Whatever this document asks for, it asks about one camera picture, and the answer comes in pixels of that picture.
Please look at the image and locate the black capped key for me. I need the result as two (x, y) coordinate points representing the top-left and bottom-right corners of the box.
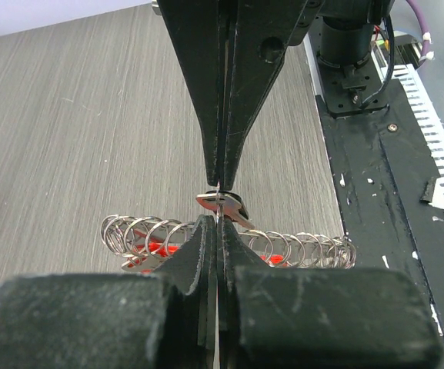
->
(195, 190), (255, 229)

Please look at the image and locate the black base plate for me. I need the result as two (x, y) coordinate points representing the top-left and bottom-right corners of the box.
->
(304, 26), (444, 369)

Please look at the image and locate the silver key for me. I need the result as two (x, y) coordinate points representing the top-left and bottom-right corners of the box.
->
(121, 256), (167, 274)

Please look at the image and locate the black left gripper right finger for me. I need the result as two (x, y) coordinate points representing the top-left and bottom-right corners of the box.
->
(217, 218), (443, 368)

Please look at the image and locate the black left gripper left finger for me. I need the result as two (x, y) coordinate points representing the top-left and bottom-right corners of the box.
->
(0, 215), (217, 368)

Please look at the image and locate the white slotted cable duct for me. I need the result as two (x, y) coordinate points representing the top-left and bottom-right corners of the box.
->
(392, 61), (444, 210)

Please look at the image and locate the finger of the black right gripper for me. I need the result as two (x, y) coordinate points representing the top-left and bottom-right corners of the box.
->
(159, 0), (222, 186)
(219, 1), (323, 189)

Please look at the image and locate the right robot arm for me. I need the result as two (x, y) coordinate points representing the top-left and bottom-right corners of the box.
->
(158, 0), (392, 191)

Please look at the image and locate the red plastic handle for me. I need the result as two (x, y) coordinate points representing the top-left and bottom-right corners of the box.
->
(140, 242), (291, 268)

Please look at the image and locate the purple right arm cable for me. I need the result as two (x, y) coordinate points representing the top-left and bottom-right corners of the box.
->
(404, 0), (436, 68)

